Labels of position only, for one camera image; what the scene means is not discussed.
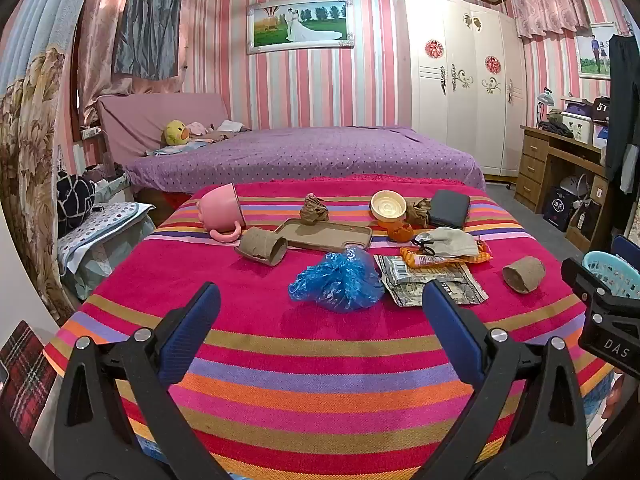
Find pink satin curtain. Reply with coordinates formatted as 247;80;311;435
75;0;221;128

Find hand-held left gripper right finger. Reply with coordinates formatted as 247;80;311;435
421;280;594;480

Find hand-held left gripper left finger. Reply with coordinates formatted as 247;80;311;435
54;281;236;480

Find tan phone case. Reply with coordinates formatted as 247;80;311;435
272;217;374;253

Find dark bag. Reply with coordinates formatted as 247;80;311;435
545;117;575;138

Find framed wedding picture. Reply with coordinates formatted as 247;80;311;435
246;0;356;56

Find yellow duck plush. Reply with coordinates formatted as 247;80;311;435
162;120;190;148

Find blue plastic bag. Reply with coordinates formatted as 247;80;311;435
288;246;386;313

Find grey cloth pouch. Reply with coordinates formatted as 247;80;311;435
412;226;481;259

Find floral curtain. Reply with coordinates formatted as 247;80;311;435
0;0;101;321

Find black paper bag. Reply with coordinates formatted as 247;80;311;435
542;186;576;233

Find brown paper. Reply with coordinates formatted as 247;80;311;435
299;193;330;225
404;198;432;228

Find grey hanging cloth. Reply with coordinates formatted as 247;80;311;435
112;0;183;81

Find pink headboard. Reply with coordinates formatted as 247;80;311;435
95;92;253;171

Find cream plastic bowl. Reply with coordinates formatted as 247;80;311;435
370;190;408;226

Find silver printed wrapper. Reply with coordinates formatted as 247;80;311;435
385;265;489;308

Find small framed photo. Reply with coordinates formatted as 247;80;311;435
575;22;618;81

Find dark hanging clothes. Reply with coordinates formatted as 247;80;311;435
605;34;640;196

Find desk lamp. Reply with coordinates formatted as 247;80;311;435
536;87;556;128

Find large cardboard tube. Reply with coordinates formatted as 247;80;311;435
234;227;289;264

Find light blue plastic basket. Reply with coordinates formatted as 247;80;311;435
582;251;640;301

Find pink valance curtain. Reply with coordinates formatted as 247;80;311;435
509;0;591;40

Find small cardboard tube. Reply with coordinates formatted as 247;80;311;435
502;256;547;295

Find pink cup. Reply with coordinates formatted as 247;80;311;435
196;183;247;243

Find white storage box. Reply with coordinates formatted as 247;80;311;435
562;112;596;143

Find polka dot cloth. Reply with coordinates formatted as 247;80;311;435
57;201;156;271

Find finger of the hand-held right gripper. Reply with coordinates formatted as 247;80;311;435
560;257;640;327

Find white wardrobe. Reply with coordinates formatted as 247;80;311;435
397;0;528;178

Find wooden desk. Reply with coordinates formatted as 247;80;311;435
515;126;613;241

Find white fan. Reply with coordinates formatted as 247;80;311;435
560;174;593;206

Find purple dotted bed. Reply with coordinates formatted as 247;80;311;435
122;125;487;196

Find orange snack wrapper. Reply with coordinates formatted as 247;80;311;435
398;240;493;268

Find plaid cloth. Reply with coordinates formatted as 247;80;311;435
0;320;58;441

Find black patterned bag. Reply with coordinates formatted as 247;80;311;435
56;170;98;233

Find striped red blanket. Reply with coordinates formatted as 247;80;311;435
44;175;616;480

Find black power bank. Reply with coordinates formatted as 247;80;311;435
427;190;472;230

